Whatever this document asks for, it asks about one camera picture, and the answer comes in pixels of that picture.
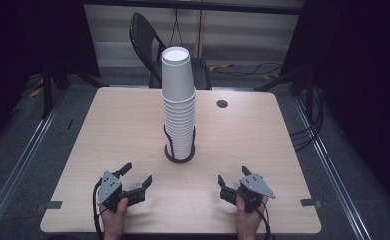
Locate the dark curtain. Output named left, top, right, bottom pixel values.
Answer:
left=278, top=0, right=390, bottom=209
left=0, top=0, right=101, bottom=148

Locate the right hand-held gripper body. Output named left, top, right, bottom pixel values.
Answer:
left=220, top=172, right=277, bottom=214

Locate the black wall cable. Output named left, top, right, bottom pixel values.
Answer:
left=169, top=7, right=185, bottom=48

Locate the bundle of black floor cables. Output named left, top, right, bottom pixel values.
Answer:
left=288, top=84, right=326, bottom=153

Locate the stack of white paper cups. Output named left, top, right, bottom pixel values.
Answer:
left=162, top=90, right=197, bottom=161

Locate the person's left hand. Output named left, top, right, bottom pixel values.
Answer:
left=99, top=197, right=130, bottom=235

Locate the yellow tipped black cable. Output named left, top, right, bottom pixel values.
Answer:
left=208, top=61, right=285, bottom=81

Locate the metal floor rail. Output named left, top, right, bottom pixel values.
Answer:
left=0, top=99, right=61, bottom=232
left=292, top=95, right=368, bottom=240

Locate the grey tape piece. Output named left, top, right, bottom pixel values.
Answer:
left=299, top=198, right=323, bottom=209
left=37, top=200, right=64, bottom=212

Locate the black metal stand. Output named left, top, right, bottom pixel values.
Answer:
left=253, top=62, right=318, bottom=116
left=40, top=59, right=110, bottom=120

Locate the left hand-held gripper cable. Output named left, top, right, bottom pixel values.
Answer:
left=92, top=179, right=105, bottom=240

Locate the single white paper cup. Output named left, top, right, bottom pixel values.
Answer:
left=161, top=46, right=197, bottom=103

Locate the right hand-held gripper cable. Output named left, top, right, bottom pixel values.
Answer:
left=255, top=201, right=276, bottom=240

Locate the hand-held gripper cable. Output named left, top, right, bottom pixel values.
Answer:
left=255, top=201, right=276, bottom=240
left=92, top=179, right=105, bottom=240

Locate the person's right hand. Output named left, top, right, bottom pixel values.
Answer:
left=235, top=195, right=269, bottom=235

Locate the yellow strip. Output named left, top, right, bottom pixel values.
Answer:
left=28, top=86, right=45, bottom=99

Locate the black folding chair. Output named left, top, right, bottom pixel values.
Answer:
left=129, top=12, right=213, bottom=91

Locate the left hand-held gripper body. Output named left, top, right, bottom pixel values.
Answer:
left=97, top=170, right=147, bottom=213

